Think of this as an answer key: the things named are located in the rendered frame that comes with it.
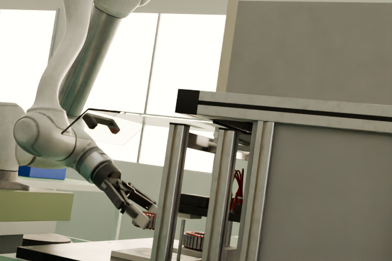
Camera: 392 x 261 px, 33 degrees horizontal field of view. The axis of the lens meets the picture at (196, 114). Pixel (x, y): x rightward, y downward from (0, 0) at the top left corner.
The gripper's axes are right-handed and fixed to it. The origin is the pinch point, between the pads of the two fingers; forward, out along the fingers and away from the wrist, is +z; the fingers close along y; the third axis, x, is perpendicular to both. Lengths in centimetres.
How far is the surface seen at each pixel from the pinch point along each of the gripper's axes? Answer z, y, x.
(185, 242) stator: 12.5, -5.3, -3.4
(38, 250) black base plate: 1.3, -43.4, 6.2
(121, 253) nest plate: 11.6, -32.2, -1.0
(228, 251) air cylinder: 28.6, -28.0, -15.4
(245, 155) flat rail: 12.8, -8.0, -29.7
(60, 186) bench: -193, 276, 126
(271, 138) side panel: 28, -46, -41
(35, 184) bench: -193, 244, 126
